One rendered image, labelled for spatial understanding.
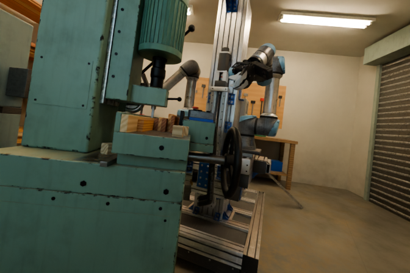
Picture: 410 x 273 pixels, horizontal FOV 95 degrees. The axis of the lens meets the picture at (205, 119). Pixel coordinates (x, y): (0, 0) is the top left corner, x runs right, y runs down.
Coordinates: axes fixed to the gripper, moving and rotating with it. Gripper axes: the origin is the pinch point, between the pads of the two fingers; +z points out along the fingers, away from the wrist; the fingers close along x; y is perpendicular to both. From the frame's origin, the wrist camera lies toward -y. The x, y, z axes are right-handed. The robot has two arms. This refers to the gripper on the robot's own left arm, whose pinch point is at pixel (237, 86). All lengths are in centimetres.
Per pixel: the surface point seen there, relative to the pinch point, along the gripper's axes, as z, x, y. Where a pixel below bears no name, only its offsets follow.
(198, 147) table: 21.3, -16.1, 7.7
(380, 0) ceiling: -281, -39, -34
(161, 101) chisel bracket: 18.8, 1.2, 22.9
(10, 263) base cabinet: 80, -13, 28
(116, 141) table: 43.0, 6.2, 12.5
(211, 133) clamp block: 13.8, -14.7, 6.3
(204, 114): 10.2, -8.8, 11.1
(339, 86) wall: -358, -208, -8
